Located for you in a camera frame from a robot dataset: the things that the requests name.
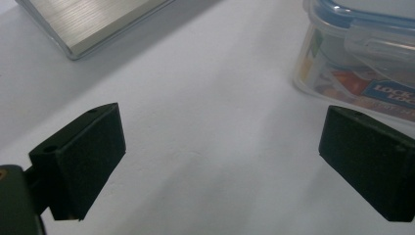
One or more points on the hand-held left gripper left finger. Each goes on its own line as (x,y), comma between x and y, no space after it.
(84,163)

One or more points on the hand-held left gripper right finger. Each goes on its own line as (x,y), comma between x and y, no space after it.
(372,169)

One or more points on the white table mat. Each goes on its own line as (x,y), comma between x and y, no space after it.
(208,130)

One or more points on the clear plastic food container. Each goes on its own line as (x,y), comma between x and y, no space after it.
(329,49)

